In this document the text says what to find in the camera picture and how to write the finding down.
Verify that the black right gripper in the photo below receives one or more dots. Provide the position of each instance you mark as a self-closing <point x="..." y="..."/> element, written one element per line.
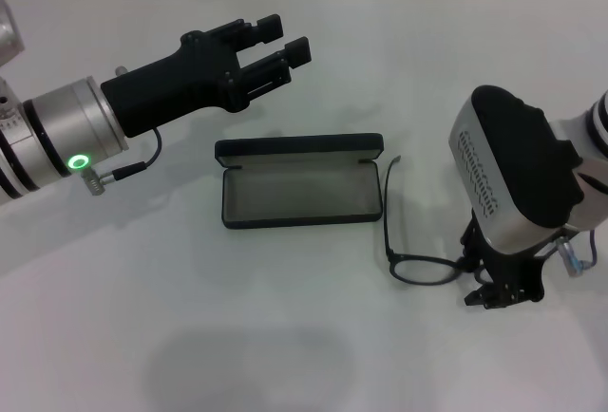
<point x="518" y="279"/>

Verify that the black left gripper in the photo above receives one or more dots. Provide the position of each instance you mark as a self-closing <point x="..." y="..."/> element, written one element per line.
<point x="180" y="84"/>

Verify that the black glasses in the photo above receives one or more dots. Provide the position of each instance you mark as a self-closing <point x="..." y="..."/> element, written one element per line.
<point x="390" y="254"/>

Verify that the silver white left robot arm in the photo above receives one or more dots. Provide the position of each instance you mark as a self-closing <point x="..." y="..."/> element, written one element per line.
<point x="62" y="127"/>

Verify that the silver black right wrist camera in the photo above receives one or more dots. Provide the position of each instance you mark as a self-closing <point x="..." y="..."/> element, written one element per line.
<point x="480" y="184"/>

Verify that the black glasses case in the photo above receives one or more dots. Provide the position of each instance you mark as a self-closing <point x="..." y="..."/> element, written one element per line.
<point x="304" y="193"/>

